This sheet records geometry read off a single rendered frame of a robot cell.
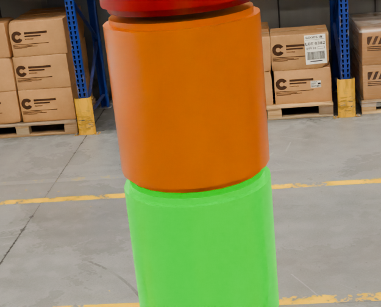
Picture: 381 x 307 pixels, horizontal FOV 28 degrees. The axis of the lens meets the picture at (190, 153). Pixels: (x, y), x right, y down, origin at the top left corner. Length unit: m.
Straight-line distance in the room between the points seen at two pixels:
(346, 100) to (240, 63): 7.64
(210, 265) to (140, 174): 0.04
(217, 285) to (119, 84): 0.07
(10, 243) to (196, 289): 5.56
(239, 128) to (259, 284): 0.06
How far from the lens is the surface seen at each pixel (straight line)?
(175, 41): 0.22
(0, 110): 8.41
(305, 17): 9.11
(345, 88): 7.83
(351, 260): 5.02
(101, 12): 9.19
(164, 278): 0.25
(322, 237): 5.32
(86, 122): 8.06
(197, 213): 0.24
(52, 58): 8.11
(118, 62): 0.23
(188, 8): 0.22
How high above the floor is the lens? 2.30
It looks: 19 degrees down
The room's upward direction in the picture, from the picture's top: 6 degrees counter-clockwise
